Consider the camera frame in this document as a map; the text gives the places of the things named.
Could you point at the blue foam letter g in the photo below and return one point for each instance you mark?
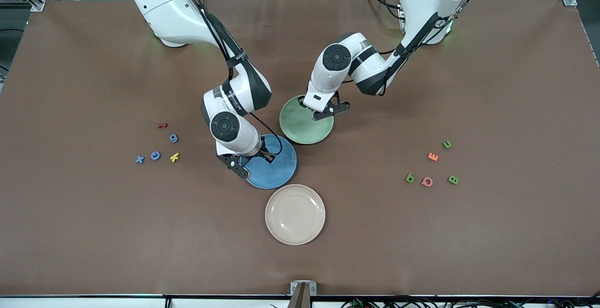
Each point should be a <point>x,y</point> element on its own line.
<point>176,139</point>

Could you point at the blue foam letter c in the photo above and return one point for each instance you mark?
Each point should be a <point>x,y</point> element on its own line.
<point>152,156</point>

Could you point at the green foam letter p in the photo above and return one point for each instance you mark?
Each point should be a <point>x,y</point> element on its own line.
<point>408,179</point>

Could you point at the green foam letter u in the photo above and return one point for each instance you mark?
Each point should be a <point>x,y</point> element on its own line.
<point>444,144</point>

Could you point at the green foam letter B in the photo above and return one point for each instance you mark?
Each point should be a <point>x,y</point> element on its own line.
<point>453,180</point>

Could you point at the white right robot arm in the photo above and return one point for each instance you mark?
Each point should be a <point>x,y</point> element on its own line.
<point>164,8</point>

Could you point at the blue round plate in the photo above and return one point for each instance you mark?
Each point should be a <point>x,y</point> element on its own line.
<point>276,176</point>

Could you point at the green round plate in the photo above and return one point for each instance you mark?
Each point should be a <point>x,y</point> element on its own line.
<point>300,130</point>

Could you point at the beige round plate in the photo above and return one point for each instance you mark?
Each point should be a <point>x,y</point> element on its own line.
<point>295,214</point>

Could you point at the yellow foam letter k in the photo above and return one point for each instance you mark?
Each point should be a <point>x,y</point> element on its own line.
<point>174,158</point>

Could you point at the orange foam letter E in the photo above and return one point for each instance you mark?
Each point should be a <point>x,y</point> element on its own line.
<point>433,157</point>

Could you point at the pink foam letter Q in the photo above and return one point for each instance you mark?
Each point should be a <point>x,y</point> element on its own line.
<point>423,182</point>

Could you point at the brown table cover sheet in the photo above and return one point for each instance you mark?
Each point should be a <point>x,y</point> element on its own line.
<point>93,233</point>

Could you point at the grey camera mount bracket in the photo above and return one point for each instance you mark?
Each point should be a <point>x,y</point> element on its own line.
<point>303,298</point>

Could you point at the white table edge rail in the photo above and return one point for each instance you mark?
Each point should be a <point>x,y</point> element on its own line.
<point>93,303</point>

